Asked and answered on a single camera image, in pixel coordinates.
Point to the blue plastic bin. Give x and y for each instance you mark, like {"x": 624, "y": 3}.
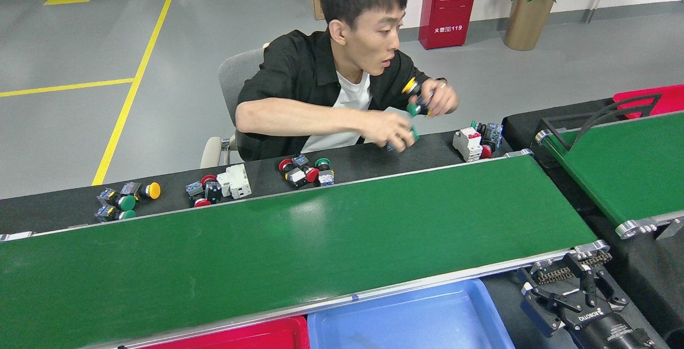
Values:
{"x": 401, "y": 317}

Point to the red fire extinguisher cabinet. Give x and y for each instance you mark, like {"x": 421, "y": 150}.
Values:
{"x": 449, "y": 12}

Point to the grey office chair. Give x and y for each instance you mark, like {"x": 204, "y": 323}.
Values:
{"x": 240, "y": 76}

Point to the potted plant gold pot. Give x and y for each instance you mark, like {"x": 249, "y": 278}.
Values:
{"x": 529, "y": 17}

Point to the person's right hand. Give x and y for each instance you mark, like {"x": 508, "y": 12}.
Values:
{"x": 396, "y": 131}

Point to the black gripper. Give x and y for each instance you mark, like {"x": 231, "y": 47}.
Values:
{"x": 609, "y": 330}

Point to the dark grey cloth cover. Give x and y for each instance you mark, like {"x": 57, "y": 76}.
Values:
{"x": 502, "y": 317}

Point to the person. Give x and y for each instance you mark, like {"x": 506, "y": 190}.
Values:
{"x": 299, "y": 76}

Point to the red mushroom button switch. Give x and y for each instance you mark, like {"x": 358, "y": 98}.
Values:
{"x": 285, "y": 165}
{"x": 208, "y": 179}
{"x": 311, "y": 175}
{"x": 490, "y": 135}
{"x": 193, "y": 191}

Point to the black cloth table cover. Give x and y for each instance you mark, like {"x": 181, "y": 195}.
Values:
{"x": 53, "y": 210}
{"x": 641, "y": 263}

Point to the person's right forearm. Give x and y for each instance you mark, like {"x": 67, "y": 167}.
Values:
{"x": 310, "y": 119}

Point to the white circuit breaker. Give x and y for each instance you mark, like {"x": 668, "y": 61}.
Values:
{"x": 235, "y": 180}
{"x": 467, "y": 143}

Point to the person's left hand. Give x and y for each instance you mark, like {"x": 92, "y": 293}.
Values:
{"x": 441, "y": 98}

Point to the yellow mushroom button switch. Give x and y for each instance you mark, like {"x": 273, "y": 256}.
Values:
{"x": 154, "y": 190}
{"x": 409, "y": 86}

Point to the red plastic bin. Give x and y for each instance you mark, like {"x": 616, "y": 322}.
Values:
{"x": 657, "y": 98}
{"x": 240, "y": 338}

